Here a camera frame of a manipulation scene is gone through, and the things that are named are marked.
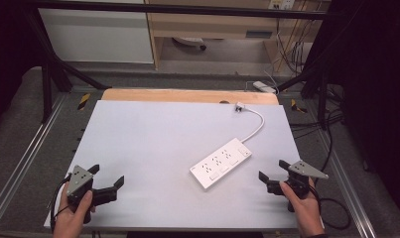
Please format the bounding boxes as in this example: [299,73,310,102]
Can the white power strip cable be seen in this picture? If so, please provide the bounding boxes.
[240,107,266,144]

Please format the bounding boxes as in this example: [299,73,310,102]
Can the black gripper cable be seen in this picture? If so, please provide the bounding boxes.
[50,174,72,230]
[311,184,352,231]

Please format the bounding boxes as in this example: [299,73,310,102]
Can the wooden board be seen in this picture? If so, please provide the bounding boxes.
[100,87,281,106]

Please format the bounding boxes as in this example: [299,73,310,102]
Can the black floor cables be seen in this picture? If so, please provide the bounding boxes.
[288,108,346,173]

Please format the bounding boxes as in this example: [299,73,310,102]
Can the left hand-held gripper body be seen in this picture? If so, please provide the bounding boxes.
[66,164,118,225]

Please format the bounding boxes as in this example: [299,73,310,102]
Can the white cabinet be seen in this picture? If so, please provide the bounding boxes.
[38,7,155,64]

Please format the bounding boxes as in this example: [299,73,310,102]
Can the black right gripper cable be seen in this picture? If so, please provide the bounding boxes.
[311,184,352,231]

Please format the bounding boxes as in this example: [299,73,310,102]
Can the black metal crossbar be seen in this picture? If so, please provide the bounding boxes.
[22,0,335,21]

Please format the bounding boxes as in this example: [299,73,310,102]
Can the yellow black tape strip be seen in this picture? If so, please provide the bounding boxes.
[76,92,92,112]
[290,98,309,115]

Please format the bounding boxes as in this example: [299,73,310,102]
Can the person's left hand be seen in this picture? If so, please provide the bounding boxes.
[52,190,97,238]

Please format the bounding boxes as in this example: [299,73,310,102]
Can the aluminium rail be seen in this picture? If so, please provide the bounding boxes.
[315,125,378,238]
[0,93,70,230]

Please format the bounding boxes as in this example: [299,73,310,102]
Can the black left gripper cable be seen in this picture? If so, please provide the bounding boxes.
[50,174,72,230]

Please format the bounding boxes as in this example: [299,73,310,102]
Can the white wall socket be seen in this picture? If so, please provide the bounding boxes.
[267,0,297,11]

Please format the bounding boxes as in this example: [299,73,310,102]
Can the black metal stand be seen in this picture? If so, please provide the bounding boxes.
[23,6,113,124]
[276,13,345,131]

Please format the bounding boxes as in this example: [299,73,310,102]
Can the person's right hand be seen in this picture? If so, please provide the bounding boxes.
[279,178,327,238]

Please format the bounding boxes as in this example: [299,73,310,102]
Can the white chair base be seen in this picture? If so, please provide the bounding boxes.
[171,36,208,52]

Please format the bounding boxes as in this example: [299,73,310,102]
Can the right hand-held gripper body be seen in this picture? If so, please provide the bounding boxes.
[266,160,330,213]

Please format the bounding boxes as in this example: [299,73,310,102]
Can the bundle of hanging cables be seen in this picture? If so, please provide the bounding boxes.
[274,18,311,76]

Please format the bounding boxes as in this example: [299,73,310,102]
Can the wooden desk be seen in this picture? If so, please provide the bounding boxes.
[143,0,332,72]

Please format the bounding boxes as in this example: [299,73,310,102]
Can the white power adapter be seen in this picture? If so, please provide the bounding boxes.
[252,80,278,95]

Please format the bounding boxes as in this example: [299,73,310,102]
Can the white power strip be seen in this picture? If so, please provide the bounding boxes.
[189,137,254,190]

